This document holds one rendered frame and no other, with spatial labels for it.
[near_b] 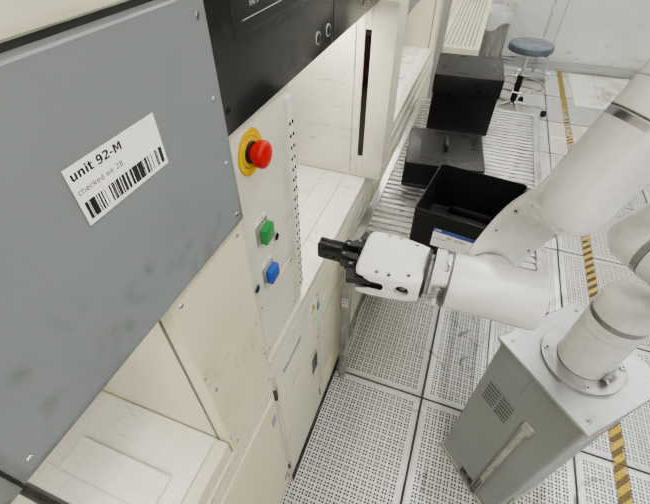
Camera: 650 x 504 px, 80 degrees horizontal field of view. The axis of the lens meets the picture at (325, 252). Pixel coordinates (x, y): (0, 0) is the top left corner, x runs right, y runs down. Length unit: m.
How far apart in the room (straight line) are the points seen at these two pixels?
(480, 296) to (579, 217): 0.15
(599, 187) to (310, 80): 0.95
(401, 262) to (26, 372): 0.44
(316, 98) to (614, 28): 4.48
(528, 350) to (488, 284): 0.59
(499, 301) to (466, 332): 1.51
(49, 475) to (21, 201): 0.70
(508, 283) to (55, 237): 0.51
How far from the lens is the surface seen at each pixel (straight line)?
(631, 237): 0.92
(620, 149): 0.53
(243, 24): 0.53
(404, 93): 2.05
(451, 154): 1.60
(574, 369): 1.14
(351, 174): 1.40
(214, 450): 0.86
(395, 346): 1.96
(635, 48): 5.60
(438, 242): 1.23
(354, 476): 1.70
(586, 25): 5.44
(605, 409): 1.15
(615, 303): 0.99
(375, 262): 0.58
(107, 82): 0.36
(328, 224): 1.18
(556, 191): 0.54
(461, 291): 0.57
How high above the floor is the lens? 1.64
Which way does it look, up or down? 44 degrees down
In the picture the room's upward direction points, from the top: straight up
